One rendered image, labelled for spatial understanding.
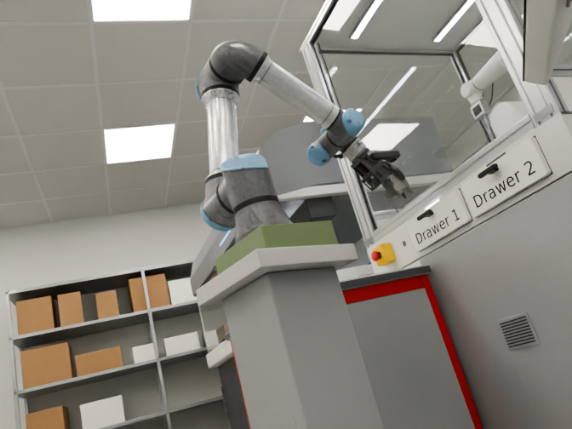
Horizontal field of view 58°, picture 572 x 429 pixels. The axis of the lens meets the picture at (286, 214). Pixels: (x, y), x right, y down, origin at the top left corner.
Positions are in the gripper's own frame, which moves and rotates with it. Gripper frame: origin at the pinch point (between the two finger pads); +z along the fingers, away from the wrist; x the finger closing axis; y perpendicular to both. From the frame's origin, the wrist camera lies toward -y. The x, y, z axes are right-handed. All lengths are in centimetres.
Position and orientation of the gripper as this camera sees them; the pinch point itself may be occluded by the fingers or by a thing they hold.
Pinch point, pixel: (407, 191)
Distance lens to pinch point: 177.1
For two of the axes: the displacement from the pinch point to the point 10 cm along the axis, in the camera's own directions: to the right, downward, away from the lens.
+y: -6.0, 6.1, -5.2
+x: 3.4, -4.0, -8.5
